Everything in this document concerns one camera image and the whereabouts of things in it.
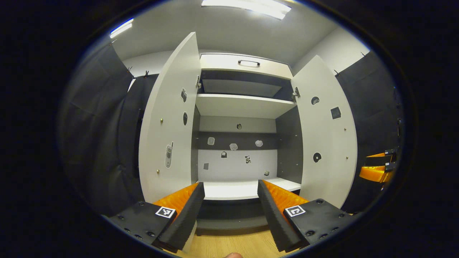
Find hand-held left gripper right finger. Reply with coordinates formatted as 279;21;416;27
257;179;354;252

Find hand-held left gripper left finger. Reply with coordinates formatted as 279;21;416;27
108;182;205;253

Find beige cabinet door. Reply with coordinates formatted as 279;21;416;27
291;55;358;209
138;32;202;204

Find beige double-door shoe cabinet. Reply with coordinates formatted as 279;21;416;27
190;52;305;230

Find beige cabinet shelf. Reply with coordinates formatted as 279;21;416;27
195;94;297;119

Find black backdrop cloth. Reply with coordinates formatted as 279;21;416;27
57;42;134;217
118;73;160;180
335;50;404;214

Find large ceiling light panel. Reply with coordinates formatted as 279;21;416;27
201;0;292;20

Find narrow ceiling light panel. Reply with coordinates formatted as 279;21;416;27
109;19;134;39

